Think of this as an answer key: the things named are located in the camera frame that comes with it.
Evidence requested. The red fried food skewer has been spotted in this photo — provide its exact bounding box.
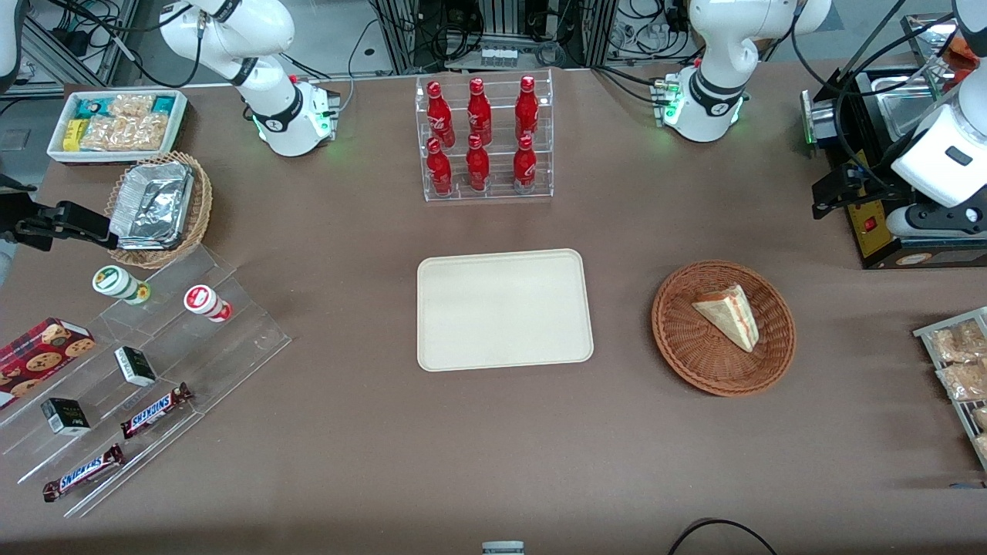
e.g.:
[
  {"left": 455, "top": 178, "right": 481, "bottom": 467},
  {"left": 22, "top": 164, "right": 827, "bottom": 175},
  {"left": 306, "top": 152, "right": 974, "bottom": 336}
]
[{"left": 950, "top": 31, "right": 984, "bottom": 89}]

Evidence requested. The white rectangular snack bin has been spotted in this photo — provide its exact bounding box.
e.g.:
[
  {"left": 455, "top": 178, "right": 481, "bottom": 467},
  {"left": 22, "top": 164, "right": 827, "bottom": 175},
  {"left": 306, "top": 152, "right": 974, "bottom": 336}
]
[{"left": 46, "top": 89, "right": 190, "bottom": 165}]

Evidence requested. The beige plastic tray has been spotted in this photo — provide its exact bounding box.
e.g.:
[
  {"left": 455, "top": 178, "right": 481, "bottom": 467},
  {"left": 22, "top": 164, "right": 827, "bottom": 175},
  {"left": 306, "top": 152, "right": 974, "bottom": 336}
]
[{"left": 416, "top": 248, "right": 595, "bottom": 372}]

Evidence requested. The clear acrylic stepped display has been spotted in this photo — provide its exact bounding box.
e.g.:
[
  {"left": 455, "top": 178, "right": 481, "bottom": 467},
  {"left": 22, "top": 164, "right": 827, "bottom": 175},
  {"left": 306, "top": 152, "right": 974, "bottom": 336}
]
[{"left": 0, "top": 245, "right": 292, "bottom": 519}]

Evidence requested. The silver foil container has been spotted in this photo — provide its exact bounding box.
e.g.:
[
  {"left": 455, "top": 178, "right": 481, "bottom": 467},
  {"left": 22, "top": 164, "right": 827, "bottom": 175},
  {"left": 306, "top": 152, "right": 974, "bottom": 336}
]
[{"left": 109, "top": 160, "right": 195, "bottom": 251}]

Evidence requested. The black looped cable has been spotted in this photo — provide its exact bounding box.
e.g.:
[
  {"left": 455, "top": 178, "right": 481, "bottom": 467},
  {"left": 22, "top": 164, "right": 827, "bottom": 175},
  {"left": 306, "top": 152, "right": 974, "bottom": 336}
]
[{"left": 667, "top": 518, "right": 780, "bottom": 555}]

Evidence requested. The triangular sandwich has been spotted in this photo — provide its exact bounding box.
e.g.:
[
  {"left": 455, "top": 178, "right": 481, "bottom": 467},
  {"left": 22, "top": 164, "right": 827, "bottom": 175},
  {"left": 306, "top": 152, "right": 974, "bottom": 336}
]
[{"left": 691, "top": 284, "right": 760, "bottom": 353}]

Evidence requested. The small dark green box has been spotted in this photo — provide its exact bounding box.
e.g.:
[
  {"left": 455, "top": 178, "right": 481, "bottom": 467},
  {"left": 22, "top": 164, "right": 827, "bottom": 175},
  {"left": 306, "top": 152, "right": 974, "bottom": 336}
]
[
  {"left": 114, "top": 346, "right": 157, "bottom": 387},
  {"left": 40, "top": 398, "right": 92, "bottom": 436}
]

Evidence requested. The clear cracker snack bag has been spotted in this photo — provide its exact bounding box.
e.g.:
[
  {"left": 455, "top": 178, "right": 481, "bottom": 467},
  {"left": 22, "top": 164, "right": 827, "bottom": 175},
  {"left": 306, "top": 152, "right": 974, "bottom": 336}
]
[
  {"left": 80, "top": 114, "right": 170, "bottom": 152},
  {"left": 108, "top": 94, "right": 156, "bottom": 119}
]

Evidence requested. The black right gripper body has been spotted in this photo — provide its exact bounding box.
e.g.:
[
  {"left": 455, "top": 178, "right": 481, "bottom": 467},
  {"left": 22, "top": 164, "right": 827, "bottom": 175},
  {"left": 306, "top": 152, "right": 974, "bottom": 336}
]
[{"left": 15, "top": 202, "right": 93, "bottom": 251}]

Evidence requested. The aluminium frame rack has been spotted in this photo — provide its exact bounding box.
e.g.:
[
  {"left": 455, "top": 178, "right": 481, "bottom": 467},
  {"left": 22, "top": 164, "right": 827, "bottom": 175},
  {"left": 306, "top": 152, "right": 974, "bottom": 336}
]
[{"left": 19, "top": 0, "right": 141, "bottom": 95}]

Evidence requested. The metal wire rack tray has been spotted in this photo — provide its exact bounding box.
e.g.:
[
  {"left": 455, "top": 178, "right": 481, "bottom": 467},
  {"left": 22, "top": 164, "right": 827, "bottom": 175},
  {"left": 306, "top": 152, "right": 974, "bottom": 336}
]
[{"left": 914, "top": 307, "right": 987, "bottom": 471}]

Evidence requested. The red cola bottle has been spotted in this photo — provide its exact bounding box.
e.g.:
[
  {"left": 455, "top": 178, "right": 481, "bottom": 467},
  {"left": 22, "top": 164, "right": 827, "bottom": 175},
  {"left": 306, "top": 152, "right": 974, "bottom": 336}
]
[
  {"left": 514, "top": 75, "right": 540, "bottom": 142},
  {"left": 513, "top": 135, "right": 537, "bottom": 194},
  {"left": 467, "top": 77, "right": 493, "bottom": 144},
  {"left": 426, "top": 80, "right": 454, "bottom": 147},
  {"left": 466, "top": 133, "right": 490, "bottom": 192},
  {"left": 426, "top": 137, "right": 453, "bottom": 197}
]

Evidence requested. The black food warmer showcase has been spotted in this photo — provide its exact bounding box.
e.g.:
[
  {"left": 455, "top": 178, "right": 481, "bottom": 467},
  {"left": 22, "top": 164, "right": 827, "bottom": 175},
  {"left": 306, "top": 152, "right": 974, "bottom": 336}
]
[{"left": 800, "top": 0, "right": 987, "bottom": 270}]

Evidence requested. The oval brown wicker basket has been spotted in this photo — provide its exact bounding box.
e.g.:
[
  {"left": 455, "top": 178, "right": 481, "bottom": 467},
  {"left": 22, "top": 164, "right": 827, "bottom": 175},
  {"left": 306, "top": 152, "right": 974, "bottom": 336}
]
[{"left": 104, "top": 151, "right": 213, "bottom": 269}]

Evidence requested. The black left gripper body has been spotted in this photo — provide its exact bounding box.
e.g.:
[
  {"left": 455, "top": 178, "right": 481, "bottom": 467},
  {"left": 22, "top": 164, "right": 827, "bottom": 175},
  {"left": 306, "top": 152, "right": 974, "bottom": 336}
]
[{"left": 837, "top": 164, "right": 912, "bottom": 221}]

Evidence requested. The round brown wicker basket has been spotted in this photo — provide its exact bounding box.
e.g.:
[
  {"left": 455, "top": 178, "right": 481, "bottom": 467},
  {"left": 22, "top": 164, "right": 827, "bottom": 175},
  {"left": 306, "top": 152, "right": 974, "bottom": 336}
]
[{"left": 652, "top": 261, "right": 797, "bottom": 398}]

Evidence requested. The steel warmer pan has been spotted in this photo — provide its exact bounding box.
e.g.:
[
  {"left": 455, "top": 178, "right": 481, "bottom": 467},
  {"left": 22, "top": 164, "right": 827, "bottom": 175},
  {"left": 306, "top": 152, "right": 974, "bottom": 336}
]
[{"left": 875, "top": 81, "right": 961, "bottom": 143}]

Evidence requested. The clear acrylic bottle rack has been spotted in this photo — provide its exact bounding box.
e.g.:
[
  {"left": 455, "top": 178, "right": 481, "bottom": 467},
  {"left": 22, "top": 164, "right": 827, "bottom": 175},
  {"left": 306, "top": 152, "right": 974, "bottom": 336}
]
[{"left": 415, "top": 68, "right": 554, "bottom": 203}]

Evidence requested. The red cookie box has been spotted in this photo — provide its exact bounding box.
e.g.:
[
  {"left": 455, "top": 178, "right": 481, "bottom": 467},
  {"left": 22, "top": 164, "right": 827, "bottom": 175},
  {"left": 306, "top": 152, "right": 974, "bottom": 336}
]
[{"left": 0, "top": 318, "right": 97, "bottom": 411}]

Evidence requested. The green lid snack cup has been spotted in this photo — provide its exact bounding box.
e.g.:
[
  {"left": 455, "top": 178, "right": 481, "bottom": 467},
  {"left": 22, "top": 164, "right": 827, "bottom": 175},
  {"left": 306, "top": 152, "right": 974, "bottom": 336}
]
[{"left": 93, "top": 265, "right": 151, "bottom": 305}]

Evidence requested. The red lid snack cup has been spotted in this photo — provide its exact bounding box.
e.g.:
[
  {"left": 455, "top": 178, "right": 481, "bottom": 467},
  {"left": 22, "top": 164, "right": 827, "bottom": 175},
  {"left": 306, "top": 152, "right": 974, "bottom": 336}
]
[{"left": 184, "top": 284, "right": 233, "bottom": 323}]

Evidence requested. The Snickers chocolate bar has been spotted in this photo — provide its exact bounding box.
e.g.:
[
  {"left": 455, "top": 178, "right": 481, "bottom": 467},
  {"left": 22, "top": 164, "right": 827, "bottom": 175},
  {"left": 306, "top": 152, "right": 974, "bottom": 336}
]
[
  {"left": 42, "top": 443, "right": 126, "bottom": 503},
  {"left": 120, "top": 383, "right": 194, "bottom": 440}
]

